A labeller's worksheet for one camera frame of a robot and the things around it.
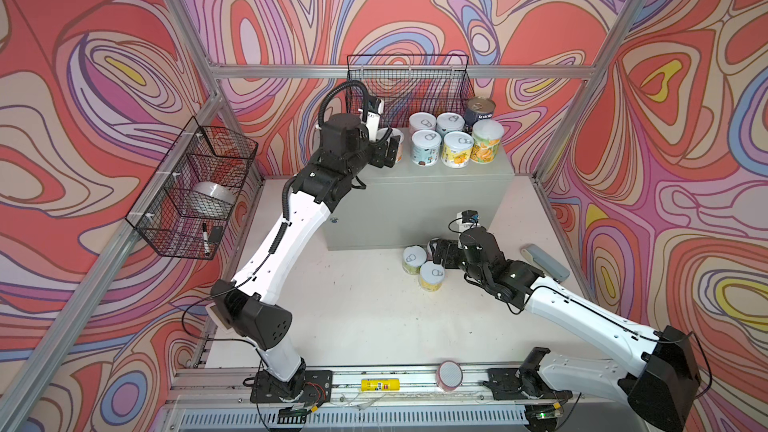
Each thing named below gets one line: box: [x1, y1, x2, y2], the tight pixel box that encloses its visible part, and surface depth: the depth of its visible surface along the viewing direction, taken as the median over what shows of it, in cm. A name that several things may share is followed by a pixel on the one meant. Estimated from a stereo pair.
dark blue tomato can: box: [464, 96, 497, 128], surface depth 76 cm
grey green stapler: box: [520, 244, 570, 282], surface depth 93 cm
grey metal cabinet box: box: [322, 153, 515, 250], surface depth 86 cm
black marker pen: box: [202, 222, 210, 257], surface depth 74 cm
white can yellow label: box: [420, 260, 445, 292], surface depth 90 cm
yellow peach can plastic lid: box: [470, 119, 505, 164], surface depth 74 cm
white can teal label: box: [411, 129, 442, 167], surface depth 75 cm
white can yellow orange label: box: [441, 131, 474, 169], surface depth 75 cm
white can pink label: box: [409, 112, 437, 135], surface depth 80 cm
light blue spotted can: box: [436, 112, 465, 139], surface depth 79 cm
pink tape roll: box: [436, 360, 463, 392], surface depth 72 cm
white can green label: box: [402, 244, 427, 275], surface depth 93 cm
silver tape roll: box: [191, 181, 236, 220], surface depth 74 cm
